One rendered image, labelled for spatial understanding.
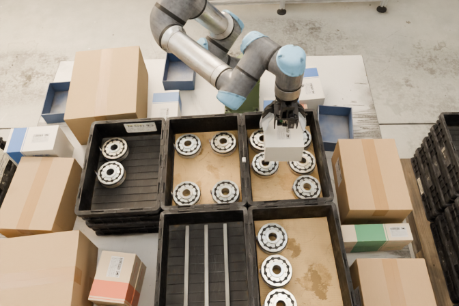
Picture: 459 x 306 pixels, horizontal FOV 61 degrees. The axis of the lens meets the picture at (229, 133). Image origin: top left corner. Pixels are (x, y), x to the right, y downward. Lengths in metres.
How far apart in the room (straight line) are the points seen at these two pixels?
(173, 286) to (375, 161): 0.87
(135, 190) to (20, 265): 0.44
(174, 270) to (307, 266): 0.45
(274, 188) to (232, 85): 0.55
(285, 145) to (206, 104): 0.74
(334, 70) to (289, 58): 1.07
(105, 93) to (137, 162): 0.35
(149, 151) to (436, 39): 2.55
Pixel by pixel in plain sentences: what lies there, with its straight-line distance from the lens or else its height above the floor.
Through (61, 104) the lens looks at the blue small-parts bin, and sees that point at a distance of 2.09.
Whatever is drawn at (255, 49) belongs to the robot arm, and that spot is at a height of 1.43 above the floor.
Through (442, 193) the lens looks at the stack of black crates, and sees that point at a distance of 2.20.
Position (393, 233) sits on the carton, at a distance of 1.52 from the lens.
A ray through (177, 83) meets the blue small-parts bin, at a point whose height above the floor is 0.75.
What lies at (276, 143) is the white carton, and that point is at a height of 1.13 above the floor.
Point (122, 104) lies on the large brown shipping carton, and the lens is 1.71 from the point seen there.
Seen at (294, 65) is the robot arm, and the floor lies 1.45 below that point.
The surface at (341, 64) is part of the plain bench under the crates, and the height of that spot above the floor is 0.70.
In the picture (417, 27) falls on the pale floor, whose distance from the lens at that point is 3.56.
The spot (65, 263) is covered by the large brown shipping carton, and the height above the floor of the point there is 0.90.
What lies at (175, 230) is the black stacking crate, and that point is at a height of 0.83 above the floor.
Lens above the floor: 2.17
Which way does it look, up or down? 56 degrees down
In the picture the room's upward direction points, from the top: 5 degrees counter-clockwise
